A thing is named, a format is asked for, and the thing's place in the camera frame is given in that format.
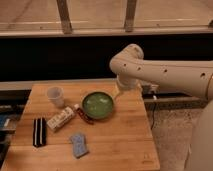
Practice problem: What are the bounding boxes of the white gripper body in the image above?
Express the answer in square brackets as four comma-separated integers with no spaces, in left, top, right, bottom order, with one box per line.
[114,76,138,98]

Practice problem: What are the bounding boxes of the black white-striped eraser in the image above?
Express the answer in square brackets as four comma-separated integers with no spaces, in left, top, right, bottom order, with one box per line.
[33,118,46,148]

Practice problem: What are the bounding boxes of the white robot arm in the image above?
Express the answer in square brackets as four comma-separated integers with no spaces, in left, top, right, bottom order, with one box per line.
[109,44,213,171]

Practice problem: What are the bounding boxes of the green bowl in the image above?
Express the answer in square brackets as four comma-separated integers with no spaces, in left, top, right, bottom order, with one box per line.
[82,92,114,120]

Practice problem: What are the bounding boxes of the red marker pen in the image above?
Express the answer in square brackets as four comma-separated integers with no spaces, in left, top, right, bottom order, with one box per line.
[74,104,94,125]

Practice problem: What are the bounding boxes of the clear plastic cup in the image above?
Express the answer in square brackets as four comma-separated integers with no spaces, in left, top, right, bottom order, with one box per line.
[46,87,65,108]

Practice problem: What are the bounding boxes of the white rectangular box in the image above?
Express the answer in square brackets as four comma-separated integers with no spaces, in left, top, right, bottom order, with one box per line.
[47,107,75,132]

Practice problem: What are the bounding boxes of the blue sponge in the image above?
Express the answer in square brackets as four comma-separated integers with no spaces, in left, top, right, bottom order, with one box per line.
[70,133,89,158]

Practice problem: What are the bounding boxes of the black cable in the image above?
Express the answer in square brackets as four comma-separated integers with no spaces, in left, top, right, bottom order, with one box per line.
[146,94,159,131]

